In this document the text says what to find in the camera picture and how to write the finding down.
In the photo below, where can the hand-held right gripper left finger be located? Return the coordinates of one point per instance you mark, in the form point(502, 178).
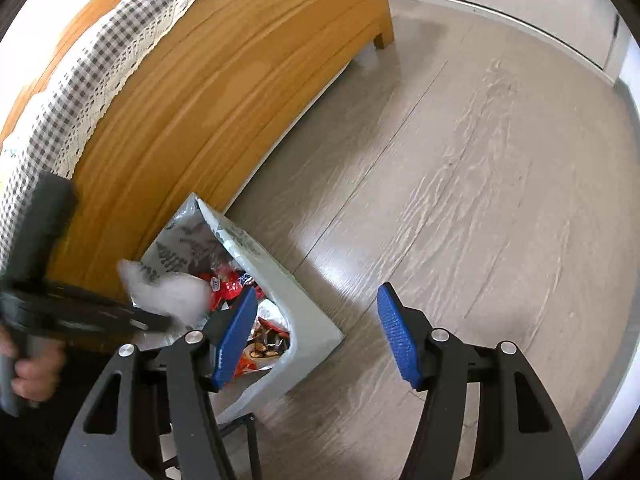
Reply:
point(235, 340)

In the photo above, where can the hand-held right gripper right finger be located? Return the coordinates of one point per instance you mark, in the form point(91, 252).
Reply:
point(400, 335)

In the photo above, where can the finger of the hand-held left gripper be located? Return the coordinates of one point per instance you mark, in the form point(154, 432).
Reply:
point(90, 325)
point(100, 302)

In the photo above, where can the red and white wrapper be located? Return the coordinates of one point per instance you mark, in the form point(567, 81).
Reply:
point(230, 287)

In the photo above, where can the patterned white trash bag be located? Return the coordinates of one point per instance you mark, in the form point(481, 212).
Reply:
point(295, 310)

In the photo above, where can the white plastic bag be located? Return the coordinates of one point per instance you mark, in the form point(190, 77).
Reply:
point(170, 292)

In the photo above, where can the person's left hand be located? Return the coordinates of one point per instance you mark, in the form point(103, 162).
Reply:
point(42, 375)

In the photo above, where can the small red wrapper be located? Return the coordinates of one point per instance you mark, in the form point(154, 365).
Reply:
point(255, 362)

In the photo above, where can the brown snack packet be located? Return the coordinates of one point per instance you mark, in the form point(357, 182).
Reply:
point(270, 340)

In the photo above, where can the brown checkered blanket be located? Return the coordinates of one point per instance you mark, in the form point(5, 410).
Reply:
point(75, 85)

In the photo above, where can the black metal frame leg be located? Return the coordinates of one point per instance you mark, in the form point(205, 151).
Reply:
point(245, 445)

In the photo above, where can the wooden bed frame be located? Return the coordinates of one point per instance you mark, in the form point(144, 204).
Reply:
point(200, 110)

